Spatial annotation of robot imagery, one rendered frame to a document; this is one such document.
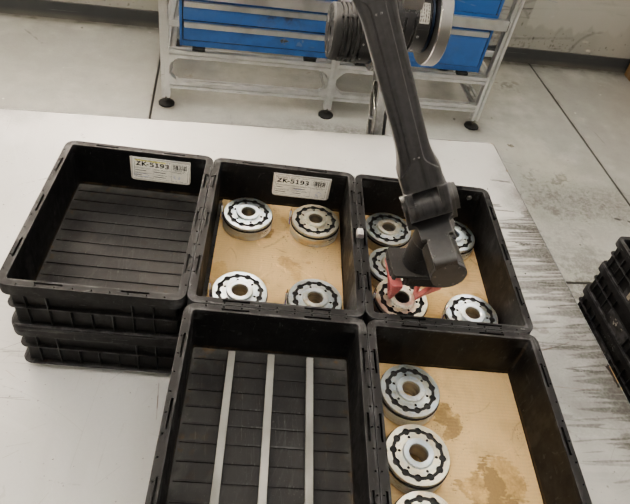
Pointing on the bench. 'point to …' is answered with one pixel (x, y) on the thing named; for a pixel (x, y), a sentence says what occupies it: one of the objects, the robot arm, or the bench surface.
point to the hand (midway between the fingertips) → (402, 294)
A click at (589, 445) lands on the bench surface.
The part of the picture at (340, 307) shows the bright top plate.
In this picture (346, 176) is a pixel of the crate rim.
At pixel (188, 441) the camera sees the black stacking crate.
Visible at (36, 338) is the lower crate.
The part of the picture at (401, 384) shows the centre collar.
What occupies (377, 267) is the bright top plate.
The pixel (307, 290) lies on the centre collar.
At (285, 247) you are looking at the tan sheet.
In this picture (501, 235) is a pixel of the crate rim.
